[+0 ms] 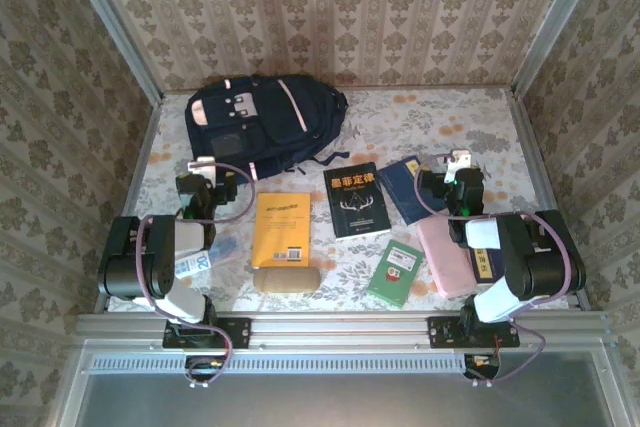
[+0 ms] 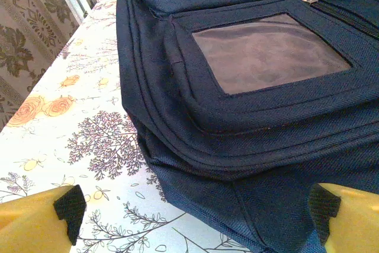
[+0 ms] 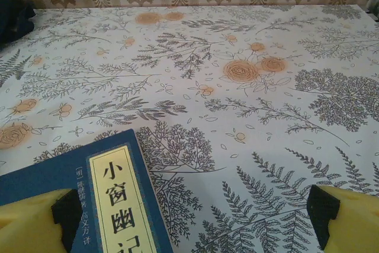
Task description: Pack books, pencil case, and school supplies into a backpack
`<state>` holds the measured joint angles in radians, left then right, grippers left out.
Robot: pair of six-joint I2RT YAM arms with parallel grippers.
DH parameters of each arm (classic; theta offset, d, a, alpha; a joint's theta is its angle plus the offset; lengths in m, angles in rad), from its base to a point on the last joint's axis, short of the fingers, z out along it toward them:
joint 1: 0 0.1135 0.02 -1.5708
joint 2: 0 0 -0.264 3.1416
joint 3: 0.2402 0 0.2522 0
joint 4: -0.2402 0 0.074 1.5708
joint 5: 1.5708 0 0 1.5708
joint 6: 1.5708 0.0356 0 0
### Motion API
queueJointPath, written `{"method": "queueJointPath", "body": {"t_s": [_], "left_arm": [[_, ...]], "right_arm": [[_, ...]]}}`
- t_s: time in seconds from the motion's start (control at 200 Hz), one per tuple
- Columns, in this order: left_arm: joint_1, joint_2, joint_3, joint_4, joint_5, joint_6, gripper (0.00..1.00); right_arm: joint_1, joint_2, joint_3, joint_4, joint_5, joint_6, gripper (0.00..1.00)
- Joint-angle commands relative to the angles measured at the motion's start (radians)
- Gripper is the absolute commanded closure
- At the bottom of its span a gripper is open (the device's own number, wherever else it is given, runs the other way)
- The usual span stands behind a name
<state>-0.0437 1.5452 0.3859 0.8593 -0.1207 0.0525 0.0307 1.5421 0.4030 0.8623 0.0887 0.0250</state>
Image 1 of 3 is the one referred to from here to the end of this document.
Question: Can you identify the blue notebook with yellow label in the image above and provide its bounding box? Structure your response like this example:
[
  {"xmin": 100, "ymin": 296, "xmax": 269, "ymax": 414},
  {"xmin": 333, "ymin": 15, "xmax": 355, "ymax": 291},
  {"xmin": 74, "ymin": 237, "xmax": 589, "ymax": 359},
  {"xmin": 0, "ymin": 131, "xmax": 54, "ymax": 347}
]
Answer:
[{"xmin": 377, "ymin": 156, "xmax": 441, "ymax": 227}]

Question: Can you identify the yellow book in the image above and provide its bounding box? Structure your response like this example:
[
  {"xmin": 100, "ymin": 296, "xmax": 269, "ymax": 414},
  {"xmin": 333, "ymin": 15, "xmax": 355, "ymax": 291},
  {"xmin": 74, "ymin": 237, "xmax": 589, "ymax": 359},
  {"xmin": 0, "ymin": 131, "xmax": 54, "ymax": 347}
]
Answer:
[{"xmin": 248, "ymin": 190, "xmax": 314, "ymax": 271}]

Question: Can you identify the pink pencil case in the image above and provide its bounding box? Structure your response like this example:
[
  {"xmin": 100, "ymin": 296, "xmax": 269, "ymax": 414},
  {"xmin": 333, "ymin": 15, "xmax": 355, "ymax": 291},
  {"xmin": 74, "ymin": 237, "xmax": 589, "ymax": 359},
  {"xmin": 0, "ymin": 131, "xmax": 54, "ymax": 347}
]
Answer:
[{"xmin": 417, "ymin": 216, "xmax": 479, "ymax": 298}]

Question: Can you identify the black book with antlers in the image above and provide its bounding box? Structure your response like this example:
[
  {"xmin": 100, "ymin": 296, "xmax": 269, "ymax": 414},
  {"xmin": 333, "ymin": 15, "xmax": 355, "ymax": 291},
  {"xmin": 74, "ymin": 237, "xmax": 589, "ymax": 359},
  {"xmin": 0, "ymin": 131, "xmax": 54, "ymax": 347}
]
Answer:
[{"xmin": 323, "ymin": 162, "xmax": 392, "ymax": 242}]

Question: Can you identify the navy blue backpack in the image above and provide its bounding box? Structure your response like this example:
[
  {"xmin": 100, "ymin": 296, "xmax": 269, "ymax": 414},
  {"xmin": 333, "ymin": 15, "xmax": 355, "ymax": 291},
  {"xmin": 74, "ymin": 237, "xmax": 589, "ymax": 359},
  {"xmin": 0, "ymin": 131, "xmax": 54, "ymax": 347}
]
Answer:
[{"xmin": 184, "ymin": 74, "xmax": 351, "ymax": 183}]

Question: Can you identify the navy book with gold text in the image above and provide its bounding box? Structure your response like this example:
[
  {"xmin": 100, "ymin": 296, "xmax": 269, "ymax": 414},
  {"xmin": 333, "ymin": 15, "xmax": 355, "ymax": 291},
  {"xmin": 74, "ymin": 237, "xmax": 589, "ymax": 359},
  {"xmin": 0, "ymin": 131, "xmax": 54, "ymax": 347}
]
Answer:
[{"xmin": 467, "ymin": 246, "xmax": 506, "ymax": 284}]

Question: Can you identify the green notebook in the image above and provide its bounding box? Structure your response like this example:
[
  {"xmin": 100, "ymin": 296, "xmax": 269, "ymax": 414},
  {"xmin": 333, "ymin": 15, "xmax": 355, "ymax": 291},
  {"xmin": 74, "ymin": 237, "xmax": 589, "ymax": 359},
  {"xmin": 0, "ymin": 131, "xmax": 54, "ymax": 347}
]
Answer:
[{"xmin": 367, "ymin": 239, "xmax": 425, "ymax": 309}]

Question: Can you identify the beige pencil case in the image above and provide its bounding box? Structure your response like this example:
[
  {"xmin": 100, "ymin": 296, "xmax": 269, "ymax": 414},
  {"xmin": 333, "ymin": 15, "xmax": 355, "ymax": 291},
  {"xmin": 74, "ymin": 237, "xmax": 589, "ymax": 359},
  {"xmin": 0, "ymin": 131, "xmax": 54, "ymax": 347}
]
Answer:
[{"xmin": 252, "ymin": 266, "xmax": 321, "ymax": 294}]

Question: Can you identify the grey metal sheet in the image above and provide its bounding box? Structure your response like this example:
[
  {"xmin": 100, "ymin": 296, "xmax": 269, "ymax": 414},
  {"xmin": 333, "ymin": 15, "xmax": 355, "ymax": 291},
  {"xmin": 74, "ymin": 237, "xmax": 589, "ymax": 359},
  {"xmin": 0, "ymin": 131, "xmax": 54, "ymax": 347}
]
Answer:
[{"xmin": 74, "ymin": 371, "xmax": 619, "ymax": 427}]

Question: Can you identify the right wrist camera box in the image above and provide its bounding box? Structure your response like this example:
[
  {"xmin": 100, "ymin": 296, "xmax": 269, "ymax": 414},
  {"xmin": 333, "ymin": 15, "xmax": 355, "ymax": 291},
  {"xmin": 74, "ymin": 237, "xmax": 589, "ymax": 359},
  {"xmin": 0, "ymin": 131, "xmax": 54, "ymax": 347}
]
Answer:
[{"xmin": 447, "ymin": 149, "xmax": 474, "ymax": 178}]

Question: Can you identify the left aluminium table rail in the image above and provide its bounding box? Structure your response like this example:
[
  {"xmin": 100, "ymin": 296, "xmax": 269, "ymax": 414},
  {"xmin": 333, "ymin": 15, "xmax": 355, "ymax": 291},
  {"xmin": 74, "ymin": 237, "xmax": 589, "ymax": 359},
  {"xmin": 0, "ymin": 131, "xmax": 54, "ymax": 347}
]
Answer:
[{"xmin": 94, "ymin": 96, "xmax": 164, "ymax": 313}]

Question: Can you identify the aluminium table rail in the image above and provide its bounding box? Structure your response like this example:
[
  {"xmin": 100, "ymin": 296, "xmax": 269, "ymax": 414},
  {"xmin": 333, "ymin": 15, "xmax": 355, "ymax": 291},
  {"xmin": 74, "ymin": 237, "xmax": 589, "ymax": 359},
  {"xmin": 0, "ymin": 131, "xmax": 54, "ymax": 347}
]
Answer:
[
  {"xmin": 94, "ymin": 96, "xmax": 164, "ymax": 313},
  {"xmin": 509, "ymin": 89, "xmax": 591, "ymax": 311}
]

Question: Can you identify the right aluminium table rail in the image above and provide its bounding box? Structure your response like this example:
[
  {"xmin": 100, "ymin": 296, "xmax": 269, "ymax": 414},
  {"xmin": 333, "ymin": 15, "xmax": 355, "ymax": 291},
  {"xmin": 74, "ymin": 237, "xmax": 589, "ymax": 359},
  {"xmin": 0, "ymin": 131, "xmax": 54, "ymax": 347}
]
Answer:
[{"xmin": 509, "ymin": 89, "xmax": 591, "ymax": 311}]

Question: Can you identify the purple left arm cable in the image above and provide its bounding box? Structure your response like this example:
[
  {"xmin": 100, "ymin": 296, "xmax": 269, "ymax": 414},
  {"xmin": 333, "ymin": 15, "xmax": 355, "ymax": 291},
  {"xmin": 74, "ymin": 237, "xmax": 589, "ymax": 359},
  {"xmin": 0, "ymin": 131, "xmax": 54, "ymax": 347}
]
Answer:
[{"xmin": 134, "ymin": 164, "xmax": 256, "ymax": 388}]

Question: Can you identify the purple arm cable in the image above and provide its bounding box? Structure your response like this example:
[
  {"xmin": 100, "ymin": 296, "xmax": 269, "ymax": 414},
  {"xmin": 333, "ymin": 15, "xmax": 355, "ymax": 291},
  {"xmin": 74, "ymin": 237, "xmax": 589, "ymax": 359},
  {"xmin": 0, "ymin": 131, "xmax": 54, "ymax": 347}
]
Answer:
[
  {"xmin": 134, "ymin": 164, "xmax": 256, "ymax": 388},
  {"xmin": 414, "ymin": 154, "xmax": 576, "ymax": 383}
]

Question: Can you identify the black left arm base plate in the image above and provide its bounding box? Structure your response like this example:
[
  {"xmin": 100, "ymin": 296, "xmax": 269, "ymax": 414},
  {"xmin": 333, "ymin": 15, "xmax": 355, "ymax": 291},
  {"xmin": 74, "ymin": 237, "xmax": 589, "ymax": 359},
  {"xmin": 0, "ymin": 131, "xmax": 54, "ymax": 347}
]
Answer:
[{"xmin": 162, "ymin": 317, "xmax": 251, "ymax": 349}]

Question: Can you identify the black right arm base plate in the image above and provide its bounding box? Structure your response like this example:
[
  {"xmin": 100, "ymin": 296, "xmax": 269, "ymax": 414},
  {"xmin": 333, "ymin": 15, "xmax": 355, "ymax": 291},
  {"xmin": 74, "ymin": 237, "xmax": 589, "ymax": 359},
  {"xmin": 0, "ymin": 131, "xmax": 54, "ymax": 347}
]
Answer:
[{"xmin": 428, "ymin": 315, "xmax": 520, "ymax": 349}]

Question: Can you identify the aluminium mounting rail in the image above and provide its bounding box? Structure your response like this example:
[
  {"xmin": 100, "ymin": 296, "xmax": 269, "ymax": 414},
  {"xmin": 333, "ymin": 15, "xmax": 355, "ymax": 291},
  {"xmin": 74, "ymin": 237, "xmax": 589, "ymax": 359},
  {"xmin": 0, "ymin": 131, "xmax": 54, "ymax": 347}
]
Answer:
[{"xmin": 74, "ymin": 311, "xmax": 609, "ymax": 349}]

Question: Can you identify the small coloured wire bundle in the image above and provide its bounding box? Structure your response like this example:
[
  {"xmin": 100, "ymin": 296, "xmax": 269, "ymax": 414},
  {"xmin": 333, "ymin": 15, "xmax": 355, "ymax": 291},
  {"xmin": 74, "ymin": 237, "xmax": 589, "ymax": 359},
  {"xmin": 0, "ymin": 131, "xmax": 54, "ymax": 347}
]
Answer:
[
  {"xmin": 185, "ymin": 355, "xmax": 226, "ymax": 389},
  {"xmin": 463, "ymin": 352, "xmax": 501, "ymax": 389}
]

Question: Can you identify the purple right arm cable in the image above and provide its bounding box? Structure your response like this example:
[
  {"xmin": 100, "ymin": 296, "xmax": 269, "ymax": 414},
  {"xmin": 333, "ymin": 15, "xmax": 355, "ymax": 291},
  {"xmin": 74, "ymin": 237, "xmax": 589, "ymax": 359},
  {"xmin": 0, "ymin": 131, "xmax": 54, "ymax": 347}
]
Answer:
[{"xmin": 414, "ymin": 154, "xmax": 576, "ymax": 383}]

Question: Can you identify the left aluminium frame post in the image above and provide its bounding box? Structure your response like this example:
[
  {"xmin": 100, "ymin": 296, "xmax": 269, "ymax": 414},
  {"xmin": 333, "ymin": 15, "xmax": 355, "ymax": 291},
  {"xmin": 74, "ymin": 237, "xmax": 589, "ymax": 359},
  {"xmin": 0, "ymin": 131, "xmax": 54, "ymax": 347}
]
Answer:
[{"xmin": 59, "ymin": 0, "xmax": 164, "ymax": 101}]

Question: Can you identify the aluminium frame post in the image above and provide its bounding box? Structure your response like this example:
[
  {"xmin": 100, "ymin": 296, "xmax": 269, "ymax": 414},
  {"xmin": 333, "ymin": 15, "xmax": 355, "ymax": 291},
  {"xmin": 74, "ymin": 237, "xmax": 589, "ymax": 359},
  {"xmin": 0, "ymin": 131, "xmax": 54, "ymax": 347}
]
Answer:
[
  {"xmin": 59, "ymin": 0, "xmax": 164, "ymax": 101},
  {"xmin": 512, "ymin": 0, "xmax": 609, "ymax": 93}
]

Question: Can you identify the right aluminium frame post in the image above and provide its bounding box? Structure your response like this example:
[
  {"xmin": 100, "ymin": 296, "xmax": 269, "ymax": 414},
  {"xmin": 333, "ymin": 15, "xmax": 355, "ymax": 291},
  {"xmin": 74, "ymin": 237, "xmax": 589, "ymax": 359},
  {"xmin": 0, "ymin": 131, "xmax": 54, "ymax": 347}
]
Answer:
[{"xmin": 512, "ymin": 0, "xmax": 609, "ymax": 93}]

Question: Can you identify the slotted cable duct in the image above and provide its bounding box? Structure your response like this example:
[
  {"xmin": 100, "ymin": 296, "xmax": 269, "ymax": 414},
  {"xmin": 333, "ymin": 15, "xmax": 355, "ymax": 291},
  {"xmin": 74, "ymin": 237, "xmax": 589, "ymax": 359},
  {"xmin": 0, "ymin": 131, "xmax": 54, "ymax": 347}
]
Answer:
[{"xmin": 89, "ymin": 352, "xmax": 466, "ymax": 374}]

